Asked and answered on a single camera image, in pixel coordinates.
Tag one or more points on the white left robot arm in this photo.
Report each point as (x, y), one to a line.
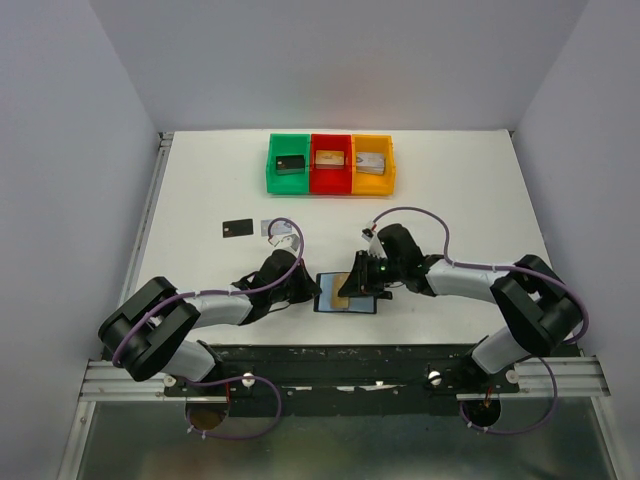
(147, 334)

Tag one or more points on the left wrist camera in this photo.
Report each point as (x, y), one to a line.
(289, 242)

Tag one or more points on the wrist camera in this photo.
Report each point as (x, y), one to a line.
(289, 242)
(375, 247)

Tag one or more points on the aluminium frame rail left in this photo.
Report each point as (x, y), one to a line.
(86, 409)

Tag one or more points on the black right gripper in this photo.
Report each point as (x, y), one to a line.
(359, 282)

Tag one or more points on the grey credit card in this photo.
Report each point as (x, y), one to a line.
(237, 228)

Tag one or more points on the gold credit card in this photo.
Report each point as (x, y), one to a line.
(329, 159)

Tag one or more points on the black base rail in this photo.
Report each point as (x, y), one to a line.
(344, 380)

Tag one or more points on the silver VIP credit card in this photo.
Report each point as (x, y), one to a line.
(270, 227)

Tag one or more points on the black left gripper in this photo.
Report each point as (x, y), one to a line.
(308, 288)

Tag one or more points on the yellow plastic bin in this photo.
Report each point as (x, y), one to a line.
(368, 184)

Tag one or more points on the black leather card holder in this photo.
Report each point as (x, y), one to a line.
(358, 305)

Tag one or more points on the red plastic bin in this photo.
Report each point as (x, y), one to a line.
(331, 181)

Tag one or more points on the black credit card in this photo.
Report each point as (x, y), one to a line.
(290, 164)

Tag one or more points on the green plastic bin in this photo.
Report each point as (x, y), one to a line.
(287, 144)

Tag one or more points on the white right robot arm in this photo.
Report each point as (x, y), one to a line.
(538, 309)

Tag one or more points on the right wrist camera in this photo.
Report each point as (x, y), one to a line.
(375, 247)

